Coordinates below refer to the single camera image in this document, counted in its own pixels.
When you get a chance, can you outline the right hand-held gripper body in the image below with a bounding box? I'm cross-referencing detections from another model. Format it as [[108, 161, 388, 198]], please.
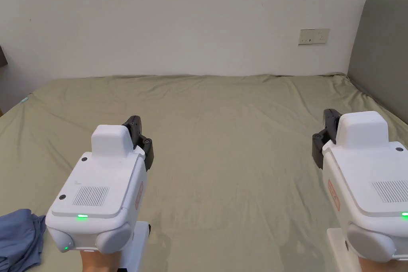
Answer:
[[322, 111, 408, 272]]

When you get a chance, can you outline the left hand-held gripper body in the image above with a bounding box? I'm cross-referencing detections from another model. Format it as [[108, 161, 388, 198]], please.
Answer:
[[45, 124, 151, 272]]

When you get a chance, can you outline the person's left hand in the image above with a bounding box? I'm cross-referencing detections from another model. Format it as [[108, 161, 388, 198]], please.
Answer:
[[79, 249, 124, 272]]

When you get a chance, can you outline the person's right hand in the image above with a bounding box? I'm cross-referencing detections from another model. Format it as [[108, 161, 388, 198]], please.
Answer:
[[359, 257, 408, 272]]

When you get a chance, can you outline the grey-green padded headboard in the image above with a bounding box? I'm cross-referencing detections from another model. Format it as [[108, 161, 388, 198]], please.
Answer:
[[346, 0, 408, 126]]

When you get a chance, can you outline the blue garment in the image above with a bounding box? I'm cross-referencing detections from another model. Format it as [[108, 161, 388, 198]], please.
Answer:
[[0, 208, 47, 272]]

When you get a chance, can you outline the bed with pale green sheet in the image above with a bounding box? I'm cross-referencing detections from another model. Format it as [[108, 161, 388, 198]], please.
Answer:
[[0, 73, 408, 272]]

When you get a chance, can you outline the white wall socket panel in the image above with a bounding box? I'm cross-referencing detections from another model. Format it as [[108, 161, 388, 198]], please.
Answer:
[[298, 28, 331, 46]]

